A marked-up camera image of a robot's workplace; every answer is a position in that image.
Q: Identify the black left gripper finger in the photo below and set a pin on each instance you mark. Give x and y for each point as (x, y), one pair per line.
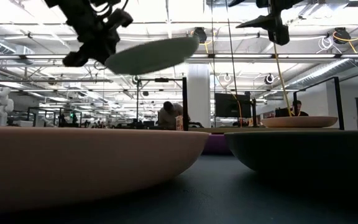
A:
(76, 59)
(107, 53)

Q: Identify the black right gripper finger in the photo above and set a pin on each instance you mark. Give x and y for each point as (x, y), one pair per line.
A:
(241, 2)
(275, 26)

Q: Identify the green plate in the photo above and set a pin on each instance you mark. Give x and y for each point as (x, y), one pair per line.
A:
(154, 56)

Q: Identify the tan plate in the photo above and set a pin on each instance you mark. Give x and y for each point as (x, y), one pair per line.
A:
(300, 122)

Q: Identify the peach plate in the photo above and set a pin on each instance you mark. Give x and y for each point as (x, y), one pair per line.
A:
(73, 161)

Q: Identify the dark grey plate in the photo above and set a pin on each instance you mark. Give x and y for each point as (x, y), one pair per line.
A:
(306, 149)

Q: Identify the magenta plate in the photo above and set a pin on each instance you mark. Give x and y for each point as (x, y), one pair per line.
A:
(216, 144)

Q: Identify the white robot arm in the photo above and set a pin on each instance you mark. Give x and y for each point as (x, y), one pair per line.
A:
(0, 105)

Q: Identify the grey metal beam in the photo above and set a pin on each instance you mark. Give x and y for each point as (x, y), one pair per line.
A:
(42, 80)

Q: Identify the long ceiling light bar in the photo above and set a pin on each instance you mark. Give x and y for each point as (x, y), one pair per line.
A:
(244, 56)

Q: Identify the person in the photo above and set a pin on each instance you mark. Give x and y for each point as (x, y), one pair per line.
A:
(301, 105)
(168, 116)

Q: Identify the small black monitor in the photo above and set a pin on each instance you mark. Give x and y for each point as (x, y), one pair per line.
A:
(281, 112)

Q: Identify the large black monitor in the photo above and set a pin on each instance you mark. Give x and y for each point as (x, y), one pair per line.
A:
(232, 105)

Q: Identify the printed cardboard box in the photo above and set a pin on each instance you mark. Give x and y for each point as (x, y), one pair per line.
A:
(179, 123)

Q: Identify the white column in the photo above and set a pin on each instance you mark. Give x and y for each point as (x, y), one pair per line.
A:
(199, 93)

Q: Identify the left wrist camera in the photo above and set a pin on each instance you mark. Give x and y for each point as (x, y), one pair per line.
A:
(120, 18)

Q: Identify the thin black metal frame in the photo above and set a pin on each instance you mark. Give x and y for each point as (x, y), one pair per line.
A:
(162, 80)

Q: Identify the black dish rack frame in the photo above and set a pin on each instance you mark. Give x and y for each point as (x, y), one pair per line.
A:
(185, 102)

